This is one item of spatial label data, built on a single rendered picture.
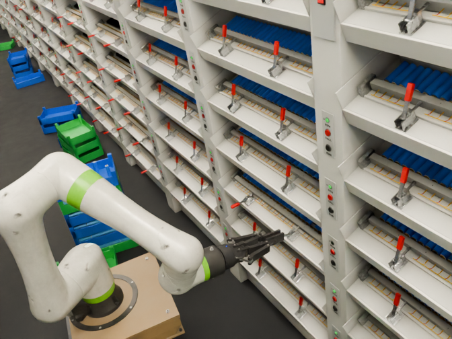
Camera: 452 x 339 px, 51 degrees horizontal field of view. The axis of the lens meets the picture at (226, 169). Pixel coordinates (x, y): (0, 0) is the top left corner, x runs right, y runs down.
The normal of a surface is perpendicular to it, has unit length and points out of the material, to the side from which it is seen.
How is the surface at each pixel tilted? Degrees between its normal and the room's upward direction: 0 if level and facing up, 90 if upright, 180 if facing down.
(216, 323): 0
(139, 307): 2
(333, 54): 90
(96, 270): 88
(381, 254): 21
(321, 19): 90
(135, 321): 2
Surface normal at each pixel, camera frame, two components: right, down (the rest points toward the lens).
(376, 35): -0.73, 0.66
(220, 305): -0.15, -0.83
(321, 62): -0.84, 0.39
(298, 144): -0.44, -0.64
